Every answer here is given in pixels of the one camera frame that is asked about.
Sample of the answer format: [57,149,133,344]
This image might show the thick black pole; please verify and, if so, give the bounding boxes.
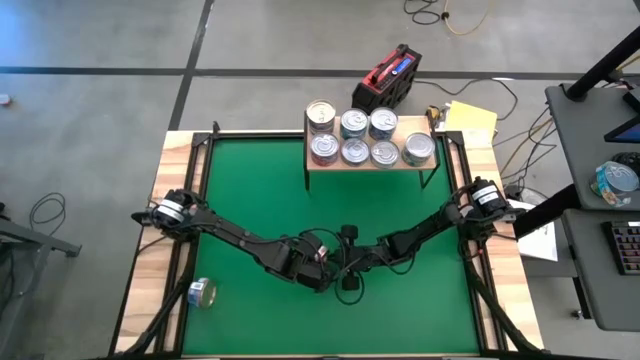
[564,24,640,102]
[512,183,584,240]

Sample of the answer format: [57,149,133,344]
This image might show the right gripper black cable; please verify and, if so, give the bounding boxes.
[332,249,419,307]

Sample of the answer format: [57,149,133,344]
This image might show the long black floor cable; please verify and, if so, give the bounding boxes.
[415,77,520,123]

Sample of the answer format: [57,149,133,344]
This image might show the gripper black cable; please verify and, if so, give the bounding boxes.
[269,227,351,261]
[332,249,419,307]

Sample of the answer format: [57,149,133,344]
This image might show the teal label barcode can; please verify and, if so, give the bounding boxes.
[370,139,401,169]

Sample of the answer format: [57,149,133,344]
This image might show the coiled black floor cable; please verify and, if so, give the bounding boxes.
[403,0,443,26]

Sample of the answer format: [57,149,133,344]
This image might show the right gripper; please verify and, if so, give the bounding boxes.
[332,224,396,293]

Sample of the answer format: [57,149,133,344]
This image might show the grey desk top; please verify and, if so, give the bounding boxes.
[544,82,640,211]
[562,208,640,332]

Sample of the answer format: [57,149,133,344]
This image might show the green table mat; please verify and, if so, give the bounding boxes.
[182,137,481,356]

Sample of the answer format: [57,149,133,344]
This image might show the looped black cable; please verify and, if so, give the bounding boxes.
[28,192,67,232]

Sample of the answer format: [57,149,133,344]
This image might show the white paper sheet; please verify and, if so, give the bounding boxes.
[517,219,560,264]

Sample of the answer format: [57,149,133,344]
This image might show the yellow paper folder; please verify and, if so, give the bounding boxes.
[443,100,500,142]

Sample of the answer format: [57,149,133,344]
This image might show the black keyboard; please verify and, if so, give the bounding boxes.
[602,219,640,277]

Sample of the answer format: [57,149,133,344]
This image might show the yellow power cable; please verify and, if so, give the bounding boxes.
[441,0,494,37]

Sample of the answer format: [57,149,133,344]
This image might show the wooden shelf black metal frame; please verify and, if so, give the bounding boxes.
[302,110,442,193]

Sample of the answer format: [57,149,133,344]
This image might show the silver lid pink label can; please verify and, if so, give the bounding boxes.
[309,132,341,164]

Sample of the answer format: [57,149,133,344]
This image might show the grey metal stand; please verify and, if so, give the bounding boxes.
[0,202,83,360]

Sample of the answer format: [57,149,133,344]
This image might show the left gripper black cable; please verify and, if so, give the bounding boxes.
[269,227,351,261]

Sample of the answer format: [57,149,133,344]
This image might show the spare can colourful label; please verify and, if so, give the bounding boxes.
[590,159,640,209]

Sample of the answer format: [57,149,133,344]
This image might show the gold lid pink label can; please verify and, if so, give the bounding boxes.
[187,277,218,310]

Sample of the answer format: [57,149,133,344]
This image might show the black computer monitor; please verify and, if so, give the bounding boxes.
[603,91,640,145]

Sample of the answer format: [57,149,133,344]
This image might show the black aluminium table frame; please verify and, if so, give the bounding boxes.
[107,119,539,360]

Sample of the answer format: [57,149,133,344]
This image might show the red black toolbox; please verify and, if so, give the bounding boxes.
[350,43,424,117]

